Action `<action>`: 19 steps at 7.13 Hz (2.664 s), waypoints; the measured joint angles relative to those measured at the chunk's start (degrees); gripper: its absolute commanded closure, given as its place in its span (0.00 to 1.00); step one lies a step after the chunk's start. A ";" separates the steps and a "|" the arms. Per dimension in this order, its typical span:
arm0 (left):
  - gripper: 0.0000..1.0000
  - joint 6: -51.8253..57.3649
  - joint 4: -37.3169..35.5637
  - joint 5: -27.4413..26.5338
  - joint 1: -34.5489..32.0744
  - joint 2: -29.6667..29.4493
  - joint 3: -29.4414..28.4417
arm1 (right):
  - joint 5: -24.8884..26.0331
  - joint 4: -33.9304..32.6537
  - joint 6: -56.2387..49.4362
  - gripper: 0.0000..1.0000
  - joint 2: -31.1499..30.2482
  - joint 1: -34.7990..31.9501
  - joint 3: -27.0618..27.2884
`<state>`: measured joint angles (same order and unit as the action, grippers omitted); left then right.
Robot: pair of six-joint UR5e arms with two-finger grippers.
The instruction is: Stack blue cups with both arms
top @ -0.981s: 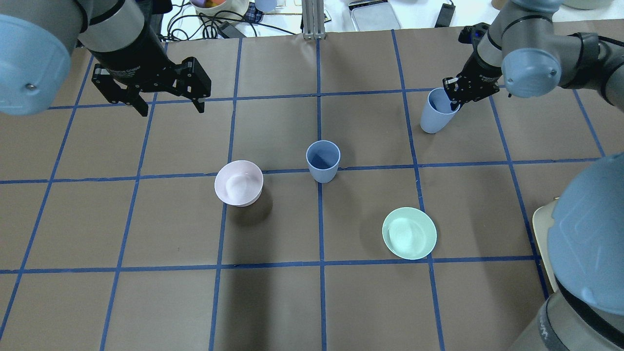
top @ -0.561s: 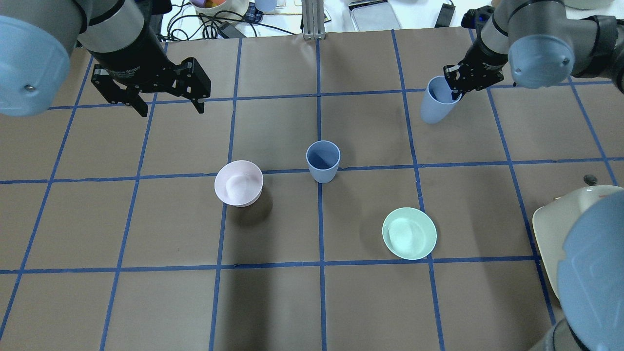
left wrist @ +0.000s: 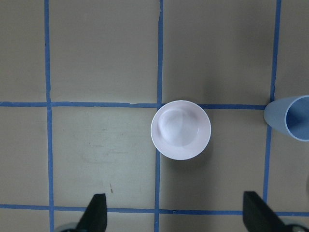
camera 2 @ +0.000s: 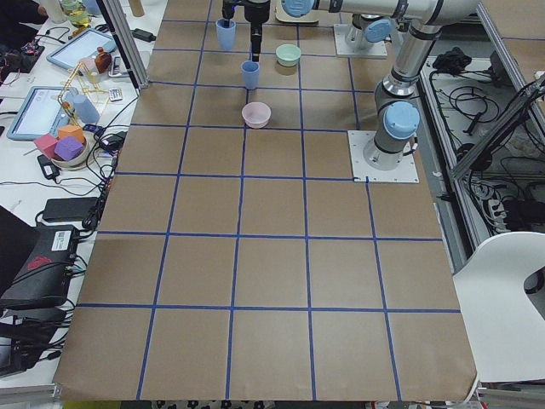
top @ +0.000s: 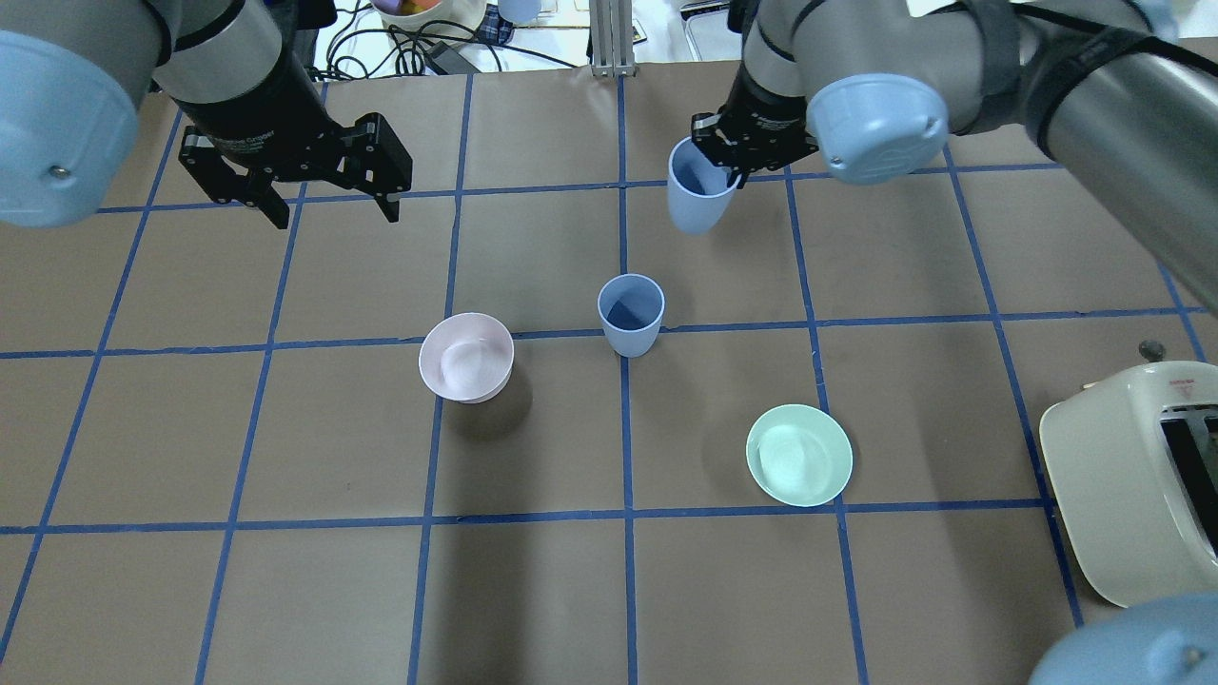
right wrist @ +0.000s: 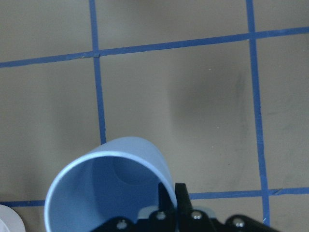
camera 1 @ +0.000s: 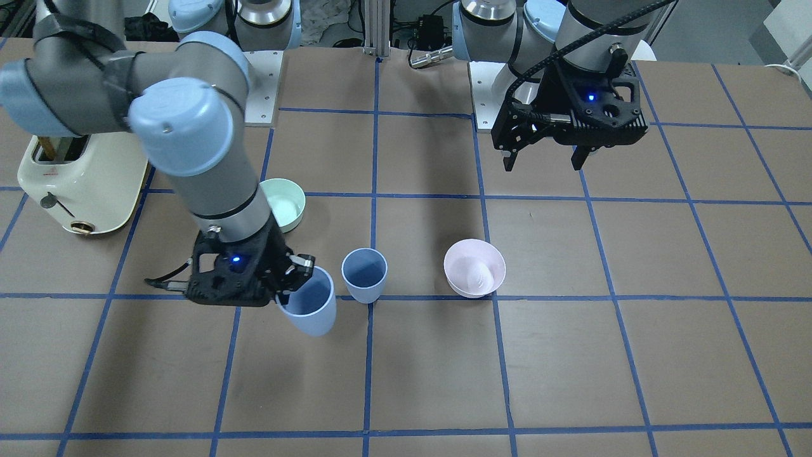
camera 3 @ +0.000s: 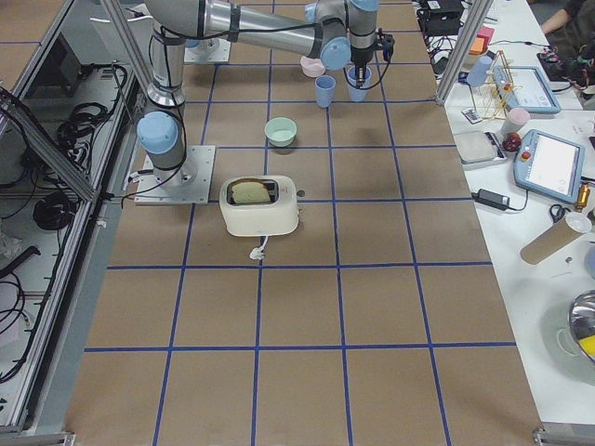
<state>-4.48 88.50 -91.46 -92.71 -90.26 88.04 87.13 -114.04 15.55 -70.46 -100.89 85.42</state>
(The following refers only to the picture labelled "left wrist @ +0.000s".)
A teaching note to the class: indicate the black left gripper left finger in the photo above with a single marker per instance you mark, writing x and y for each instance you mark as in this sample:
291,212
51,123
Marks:
94,219

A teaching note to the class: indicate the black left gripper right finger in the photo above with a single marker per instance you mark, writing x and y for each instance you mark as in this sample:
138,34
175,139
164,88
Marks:
258,217

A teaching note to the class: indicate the darker blue cup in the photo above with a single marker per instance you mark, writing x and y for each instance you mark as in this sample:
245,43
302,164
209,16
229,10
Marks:
289,116

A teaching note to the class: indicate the pink bowl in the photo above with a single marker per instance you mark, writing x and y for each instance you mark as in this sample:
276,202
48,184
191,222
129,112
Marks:
180,130

